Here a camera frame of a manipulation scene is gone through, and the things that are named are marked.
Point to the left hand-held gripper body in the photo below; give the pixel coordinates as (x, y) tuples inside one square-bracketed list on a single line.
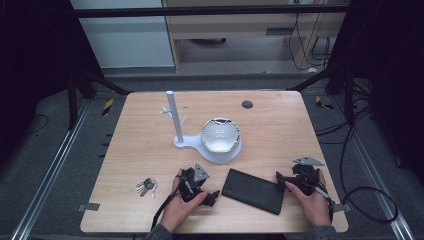
[(191, 178)]

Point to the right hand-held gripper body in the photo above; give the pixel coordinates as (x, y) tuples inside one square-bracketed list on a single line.
[(306, 176)]

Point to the black leather wallet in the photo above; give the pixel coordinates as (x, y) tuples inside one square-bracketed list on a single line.
[(253, 190)]

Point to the silver metal bowl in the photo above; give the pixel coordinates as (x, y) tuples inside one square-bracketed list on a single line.
[(220, 136)]

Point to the person's left hand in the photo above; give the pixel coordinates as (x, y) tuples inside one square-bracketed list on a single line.
[(180, 210)]

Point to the person's right hand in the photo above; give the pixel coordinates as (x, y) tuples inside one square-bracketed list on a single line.
[(315, 208)]

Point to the bunch of keys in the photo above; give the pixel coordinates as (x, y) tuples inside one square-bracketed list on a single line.
[(146, 186)]

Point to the grey tape piece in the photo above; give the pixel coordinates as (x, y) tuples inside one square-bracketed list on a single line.
[(342, 208), (88, 207)]

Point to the white key stand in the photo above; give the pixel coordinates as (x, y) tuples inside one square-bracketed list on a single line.
[(176, 116)]

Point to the grey round table grommet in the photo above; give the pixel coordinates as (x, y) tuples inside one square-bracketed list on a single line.
[(247, 104)]

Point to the black metal stand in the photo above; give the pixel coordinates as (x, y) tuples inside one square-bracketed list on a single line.
[(72, 100), (348, 96)]

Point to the white plug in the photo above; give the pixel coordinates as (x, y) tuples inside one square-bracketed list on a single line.
[(312, 69)]

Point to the yellow black striped tape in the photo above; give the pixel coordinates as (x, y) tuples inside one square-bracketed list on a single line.
[(107, 107)]

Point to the black curtain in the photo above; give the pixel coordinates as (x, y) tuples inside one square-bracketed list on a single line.
[(390, 66), (33, 66)]

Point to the white cabinet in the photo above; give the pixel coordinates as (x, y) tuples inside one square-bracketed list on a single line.
[(126, 40)]

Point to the light wooden office desk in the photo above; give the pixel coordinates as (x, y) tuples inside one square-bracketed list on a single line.
[(233, 28)]

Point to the metal floor rail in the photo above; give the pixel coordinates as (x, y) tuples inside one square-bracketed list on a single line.
[(50, 173), (376, 173)]

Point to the black horizontal frame bar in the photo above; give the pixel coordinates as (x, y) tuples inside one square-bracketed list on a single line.
[(200, 11)]

